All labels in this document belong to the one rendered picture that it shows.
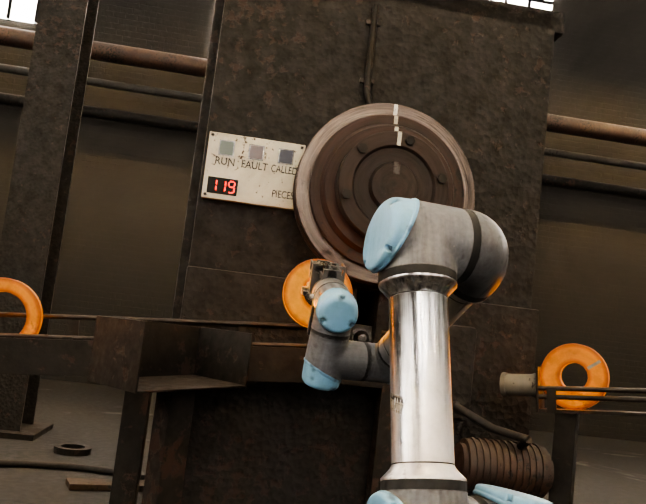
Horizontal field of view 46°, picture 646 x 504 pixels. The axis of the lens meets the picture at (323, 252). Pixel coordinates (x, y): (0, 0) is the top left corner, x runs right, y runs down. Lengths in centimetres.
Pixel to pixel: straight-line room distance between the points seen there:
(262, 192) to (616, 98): 774
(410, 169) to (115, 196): 644
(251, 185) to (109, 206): 614
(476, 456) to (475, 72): 108
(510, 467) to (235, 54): 128
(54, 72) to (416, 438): 397
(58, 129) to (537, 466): 348
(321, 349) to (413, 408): 41
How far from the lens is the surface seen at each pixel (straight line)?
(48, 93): 472
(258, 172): 207
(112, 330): 161
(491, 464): 186
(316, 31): 222
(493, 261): 116
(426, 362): 106
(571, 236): 895
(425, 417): 105
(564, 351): 194
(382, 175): 188
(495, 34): 234
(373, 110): 201
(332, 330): 139
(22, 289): 197
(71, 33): 481
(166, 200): 811
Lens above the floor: 73
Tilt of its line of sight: 6 degrees up
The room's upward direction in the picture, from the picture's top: 7 degrees clockwise
